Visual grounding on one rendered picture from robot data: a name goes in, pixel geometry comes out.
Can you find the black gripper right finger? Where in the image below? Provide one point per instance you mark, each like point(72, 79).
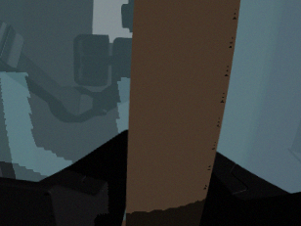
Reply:
point(237, 197)

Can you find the long tan wooden rail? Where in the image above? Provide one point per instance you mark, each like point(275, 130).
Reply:
point(182, 52)

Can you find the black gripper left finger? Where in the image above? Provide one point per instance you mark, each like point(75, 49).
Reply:
point(91, 192)

